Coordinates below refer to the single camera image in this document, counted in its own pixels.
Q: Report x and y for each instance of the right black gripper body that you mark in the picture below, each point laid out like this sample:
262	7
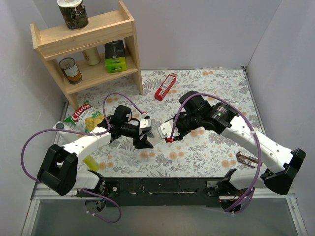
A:
179	126

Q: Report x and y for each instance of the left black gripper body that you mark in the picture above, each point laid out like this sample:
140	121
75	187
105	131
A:
137	134

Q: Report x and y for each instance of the clear plastic bottle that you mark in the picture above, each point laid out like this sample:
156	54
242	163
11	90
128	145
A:
153	136

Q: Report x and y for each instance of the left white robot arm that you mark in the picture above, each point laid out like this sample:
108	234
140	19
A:
59	167

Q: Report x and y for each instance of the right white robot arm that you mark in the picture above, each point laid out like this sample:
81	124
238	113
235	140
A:
280	165

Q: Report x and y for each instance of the yellow bottle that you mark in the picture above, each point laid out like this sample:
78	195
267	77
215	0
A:
91	163

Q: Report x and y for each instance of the white bottle grey cap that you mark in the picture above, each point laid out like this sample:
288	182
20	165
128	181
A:
62	128

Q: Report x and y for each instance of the floral table mat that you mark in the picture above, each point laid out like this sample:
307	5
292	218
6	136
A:
201	153

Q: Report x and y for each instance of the red rectangular box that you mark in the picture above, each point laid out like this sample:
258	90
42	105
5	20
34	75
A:
165	87

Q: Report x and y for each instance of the green Chuba chips bag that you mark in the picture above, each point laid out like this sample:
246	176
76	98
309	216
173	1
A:
86	118

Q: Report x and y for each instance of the brown chocolate bar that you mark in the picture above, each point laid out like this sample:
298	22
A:
247	160

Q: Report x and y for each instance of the black and green box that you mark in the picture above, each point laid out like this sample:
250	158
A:
115	57

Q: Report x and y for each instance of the cream cylindrical container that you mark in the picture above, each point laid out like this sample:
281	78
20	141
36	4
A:
91	56

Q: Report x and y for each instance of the tin can on lower shelf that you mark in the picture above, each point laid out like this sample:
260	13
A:
69	68

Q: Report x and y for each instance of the wooden shelf unit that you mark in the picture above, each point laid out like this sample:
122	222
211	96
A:
56	42

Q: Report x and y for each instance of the dark can on shelf top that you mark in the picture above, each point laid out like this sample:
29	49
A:
74	13

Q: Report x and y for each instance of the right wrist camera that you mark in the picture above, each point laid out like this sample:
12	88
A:
165	131

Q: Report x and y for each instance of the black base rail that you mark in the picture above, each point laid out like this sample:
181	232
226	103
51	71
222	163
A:
162	191

